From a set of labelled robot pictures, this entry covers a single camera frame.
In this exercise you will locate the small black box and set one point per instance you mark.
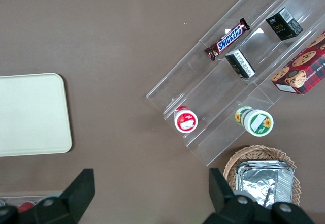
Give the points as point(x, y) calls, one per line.
point(240, 64)
point(284, 23)

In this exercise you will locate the green lid sunflower cup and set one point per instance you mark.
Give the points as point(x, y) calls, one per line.
point(256, 122)

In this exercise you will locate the beige plastic tray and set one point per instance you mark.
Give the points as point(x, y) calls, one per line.
point(30, 114)

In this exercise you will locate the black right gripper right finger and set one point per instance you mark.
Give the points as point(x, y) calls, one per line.
point(224, 198)

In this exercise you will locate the clear acrylic step display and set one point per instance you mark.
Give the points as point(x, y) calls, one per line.
point(193, 81)

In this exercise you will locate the Snickers chocolate bar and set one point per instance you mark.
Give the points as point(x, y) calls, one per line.
point(228, 39)

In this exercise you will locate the red plaid cookie box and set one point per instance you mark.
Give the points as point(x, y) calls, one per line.
point(304, 69)

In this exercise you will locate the red cola bottle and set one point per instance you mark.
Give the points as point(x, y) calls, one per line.
point(25, 206)

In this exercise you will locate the light tan wicker basket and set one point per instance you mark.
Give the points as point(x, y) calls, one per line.
point(233, 160)

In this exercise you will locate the clear acrylic bottle rack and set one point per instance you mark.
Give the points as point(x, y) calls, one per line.
point(15, 197)

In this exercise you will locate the red lid white cup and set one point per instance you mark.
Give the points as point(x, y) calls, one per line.
point(186, 120)

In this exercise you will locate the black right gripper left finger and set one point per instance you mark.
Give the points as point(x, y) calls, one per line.
point(76, 196)

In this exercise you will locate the aluminium foil container stack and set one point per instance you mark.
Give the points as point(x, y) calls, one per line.
point(266, 180)

